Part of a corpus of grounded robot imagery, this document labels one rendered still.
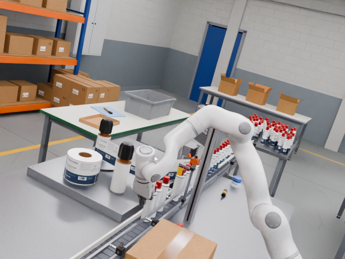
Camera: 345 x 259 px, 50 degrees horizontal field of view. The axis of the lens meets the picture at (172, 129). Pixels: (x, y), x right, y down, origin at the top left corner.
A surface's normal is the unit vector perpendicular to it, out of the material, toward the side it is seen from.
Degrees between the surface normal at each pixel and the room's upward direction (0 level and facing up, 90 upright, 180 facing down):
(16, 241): 0
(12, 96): 90
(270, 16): 90
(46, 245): 0
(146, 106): 95
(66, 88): 90
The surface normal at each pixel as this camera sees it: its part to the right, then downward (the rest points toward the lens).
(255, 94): -0.51, 0.11
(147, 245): 0.25, -0.93
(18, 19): 0.85, 0.34
